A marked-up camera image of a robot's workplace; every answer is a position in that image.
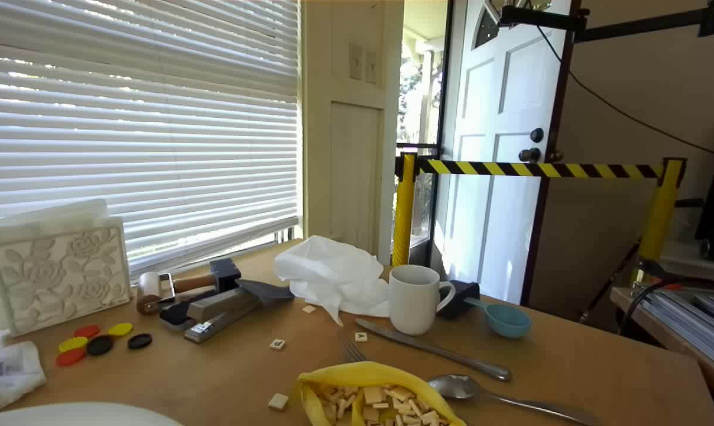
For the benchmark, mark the yellow black striped bar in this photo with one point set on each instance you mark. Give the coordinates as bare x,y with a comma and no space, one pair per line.
530,168

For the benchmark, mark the yellow plastic disc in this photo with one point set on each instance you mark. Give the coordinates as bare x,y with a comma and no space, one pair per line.
75,344
120,330

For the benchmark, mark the wide white window blinds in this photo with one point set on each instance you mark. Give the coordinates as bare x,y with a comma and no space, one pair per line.
136,118

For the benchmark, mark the white panel door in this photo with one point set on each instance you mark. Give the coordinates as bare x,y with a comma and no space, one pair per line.
491,118

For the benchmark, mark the silver spoon on table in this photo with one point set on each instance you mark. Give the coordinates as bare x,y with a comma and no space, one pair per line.
435,348

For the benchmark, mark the yellow barrier post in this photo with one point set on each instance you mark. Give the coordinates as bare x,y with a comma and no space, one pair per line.
405,214
660,214

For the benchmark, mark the silver metal spoon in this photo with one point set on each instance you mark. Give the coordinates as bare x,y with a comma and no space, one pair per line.
460,387

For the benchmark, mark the white crumpled tissue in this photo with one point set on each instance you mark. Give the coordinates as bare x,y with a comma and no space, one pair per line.
5,375

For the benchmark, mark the white crumpled paper sheet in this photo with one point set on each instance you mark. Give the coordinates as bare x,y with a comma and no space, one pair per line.
329,268

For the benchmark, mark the white ceramic mug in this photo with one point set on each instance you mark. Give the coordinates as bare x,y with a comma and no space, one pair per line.
412,299

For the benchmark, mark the small wooden letter tile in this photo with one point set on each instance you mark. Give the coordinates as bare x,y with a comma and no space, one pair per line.
361,336
309,309
278,401
278,344

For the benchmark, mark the black overhead rail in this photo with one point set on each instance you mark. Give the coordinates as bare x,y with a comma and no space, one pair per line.
546,16

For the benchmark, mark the black stapler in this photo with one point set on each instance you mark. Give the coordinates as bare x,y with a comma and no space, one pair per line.
226,273

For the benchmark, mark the black door deadbolt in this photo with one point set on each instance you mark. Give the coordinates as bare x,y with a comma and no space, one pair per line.
538,132

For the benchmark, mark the grey paper stack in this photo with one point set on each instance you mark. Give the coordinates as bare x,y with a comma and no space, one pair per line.
704,319

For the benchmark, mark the white light switch plate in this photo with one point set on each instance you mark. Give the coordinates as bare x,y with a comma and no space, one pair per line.
364,61

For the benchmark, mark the black plastic disc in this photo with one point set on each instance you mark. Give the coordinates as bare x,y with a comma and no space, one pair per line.
140,341
101,345

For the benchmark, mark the wooden letter tiles heap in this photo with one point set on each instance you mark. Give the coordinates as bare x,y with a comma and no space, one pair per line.
389,403

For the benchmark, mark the red plastic disc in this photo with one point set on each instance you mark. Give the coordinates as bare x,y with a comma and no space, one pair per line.
71,357
87,330

